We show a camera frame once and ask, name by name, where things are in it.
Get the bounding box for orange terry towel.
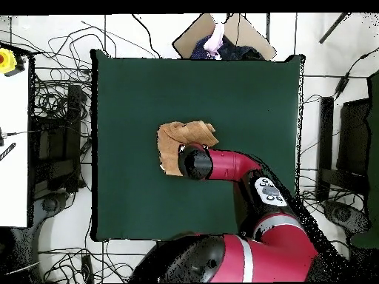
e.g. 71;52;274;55
156;120;219;178

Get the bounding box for dark green table cloth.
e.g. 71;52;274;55
90;48;306;242

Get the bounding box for dark blue garments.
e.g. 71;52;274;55
190;34;266;61

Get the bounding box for cardboard box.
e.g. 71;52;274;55
172;13;278;61

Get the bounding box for pink garment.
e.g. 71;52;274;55
203;22;225;60

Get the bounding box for black equipment rack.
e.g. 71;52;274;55
29;84;90;196

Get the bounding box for black power strip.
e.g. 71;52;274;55
81;254;94;283

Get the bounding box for white table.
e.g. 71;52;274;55
0;55;30;229

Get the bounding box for dark green fabric panel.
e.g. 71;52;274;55
350;70;379;249

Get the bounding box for black rod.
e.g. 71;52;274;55
318;12;352;44

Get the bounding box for yellow emergency stop button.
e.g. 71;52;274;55
0;47;26;78

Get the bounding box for black cable tangle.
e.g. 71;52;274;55
298;165;365;208
38;246;140;283
0;17;161;125

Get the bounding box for black power adapter with cable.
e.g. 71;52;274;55
332;47;379;100

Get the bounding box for black ribbed strap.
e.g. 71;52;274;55
0;142;17;162

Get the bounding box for metal connector with cable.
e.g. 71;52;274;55
0;126;39;147

